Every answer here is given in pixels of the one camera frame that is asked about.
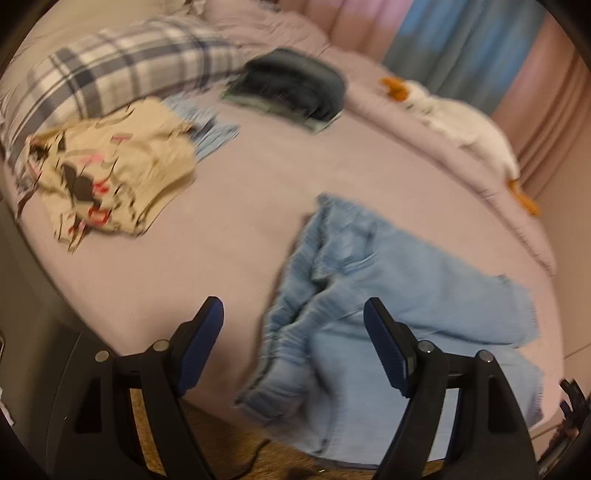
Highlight white goose plush toy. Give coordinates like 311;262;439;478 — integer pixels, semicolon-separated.
381;76;540;216

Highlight small light blue garment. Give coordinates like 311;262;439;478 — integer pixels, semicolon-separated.
162;94;239;163

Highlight pink and blue curtain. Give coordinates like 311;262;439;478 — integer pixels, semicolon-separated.
280;0;591;199

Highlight lilac fitted bed sheet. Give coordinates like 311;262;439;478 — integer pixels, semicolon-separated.
0;87;569;444

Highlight light blue denim pants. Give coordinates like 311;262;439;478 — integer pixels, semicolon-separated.
235;194;542;469

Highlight cream printed garment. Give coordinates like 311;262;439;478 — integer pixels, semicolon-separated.
25;98;195;251

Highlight lilac quilted duvet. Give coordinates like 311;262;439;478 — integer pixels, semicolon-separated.
204;1;557;274

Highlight plaid pillow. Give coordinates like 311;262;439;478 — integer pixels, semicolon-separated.
1;15;245;190

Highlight folded green garment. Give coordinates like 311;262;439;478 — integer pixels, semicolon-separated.
221;90;342;135

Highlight folded dark blue jeans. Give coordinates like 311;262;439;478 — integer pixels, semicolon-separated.
228;48;346;122

